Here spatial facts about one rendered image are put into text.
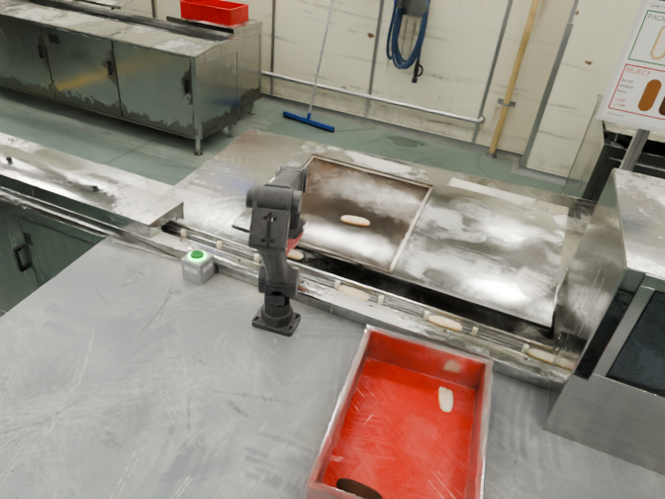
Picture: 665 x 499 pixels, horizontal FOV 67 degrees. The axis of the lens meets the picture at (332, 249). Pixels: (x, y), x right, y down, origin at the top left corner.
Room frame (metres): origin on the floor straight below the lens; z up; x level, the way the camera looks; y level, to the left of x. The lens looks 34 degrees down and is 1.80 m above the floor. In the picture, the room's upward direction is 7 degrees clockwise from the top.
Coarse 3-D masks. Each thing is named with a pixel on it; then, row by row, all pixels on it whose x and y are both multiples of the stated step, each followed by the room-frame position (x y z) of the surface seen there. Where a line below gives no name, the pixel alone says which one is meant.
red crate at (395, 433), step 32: (384, 384) 0.88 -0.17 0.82; (416, 384) 0.89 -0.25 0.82; (448, 384) 0.91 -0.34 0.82; (352, 416) 0.77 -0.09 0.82; (384, 416) 0.78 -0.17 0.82; (416, 416) 0.79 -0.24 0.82; (448, 416) 0.81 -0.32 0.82; (352, 448) 0.69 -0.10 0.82; (384, 448) 0.70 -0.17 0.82; (416, 448) 0.71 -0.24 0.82; (448, 448) 0.72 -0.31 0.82; (384, 480) 0.62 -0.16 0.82; (416, 480) 0.63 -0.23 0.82; (448, 480) 0.64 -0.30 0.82
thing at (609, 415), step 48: (624, 192) 1.14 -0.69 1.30; (624, 240) 0.91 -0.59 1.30; (576, 288) 1.09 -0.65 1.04; (624, 288) 1.24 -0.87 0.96; (576, 336) 0.89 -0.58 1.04; (624, 336) 0.78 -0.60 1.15; (576, 384) 0.80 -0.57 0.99; (624, 384) 0.77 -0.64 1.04; (576, 432) 0.78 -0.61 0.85; (624, 432) 0.75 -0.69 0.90
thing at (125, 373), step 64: (128, 256) 1.29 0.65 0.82; (0, 320) 0.95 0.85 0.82; (64, 320) 0.98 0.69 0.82; (128, 320) 1.01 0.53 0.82; (192, 320) 1.04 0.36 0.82; (320, 320) 1.10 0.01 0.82; (0, 384) 0.75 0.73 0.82; (64, 384) 0.77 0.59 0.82; (128, 384) 0.79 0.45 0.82; (192, 384) 0.81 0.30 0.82; (256, 384) 0.84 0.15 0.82; (320, 384) 0.86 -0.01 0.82; (512, 384) 0.94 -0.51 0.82; (0, 448) 0.60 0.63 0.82; (64, 448) 0.61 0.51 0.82; (128, 448) 0.63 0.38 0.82; (192, 448) 0.65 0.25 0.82; (256, 448) 0.66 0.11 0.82; (512, 448) 0.74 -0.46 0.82; (576, 448) 0.76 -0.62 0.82
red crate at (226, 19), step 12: (180, 0) 4.83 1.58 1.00; (192, 0) 5.01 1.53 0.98; (204, 0) 5.13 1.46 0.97; (216, 0) 5.10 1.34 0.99; (192, 12) 4.78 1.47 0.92; (204, 12) 4.75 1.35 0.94; (216, 12) 4.72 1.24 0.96; (228, 12) 4.69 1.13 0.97; (240, 12) 4.87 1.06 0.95; (228, 24) 4.69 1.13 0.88
